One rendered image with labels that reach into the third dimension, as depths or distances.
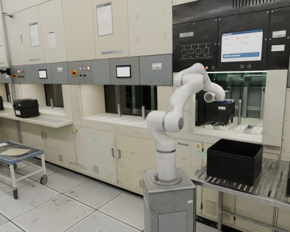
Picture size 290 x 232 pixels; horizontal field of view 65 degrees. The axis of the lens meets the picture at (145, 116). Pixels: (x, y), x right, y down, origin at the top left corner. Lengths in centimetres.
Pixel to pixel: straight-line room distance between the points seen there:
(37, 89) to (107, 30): 220
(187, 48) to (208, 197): 132
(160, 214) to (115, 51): 168
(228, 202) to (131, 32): 179
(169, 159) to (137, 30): 138
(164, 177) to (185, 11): 135
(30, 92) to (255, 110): 345
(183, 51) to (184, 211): 127
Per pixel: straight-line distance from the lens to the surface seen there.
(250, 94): 280
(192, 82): 151
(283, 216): 214
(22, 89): 429
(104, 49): 262
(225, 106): 215
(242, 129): 215
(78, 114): 305
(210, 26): 198
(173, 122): 128
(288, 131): 189
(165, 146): 135
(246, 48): 188
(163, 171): 141
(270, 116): 183
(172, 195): 140
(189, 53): 202
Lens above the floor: 143
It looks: 11 degrees down
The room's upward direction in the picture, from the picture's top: 2 degrees counter-clockwise
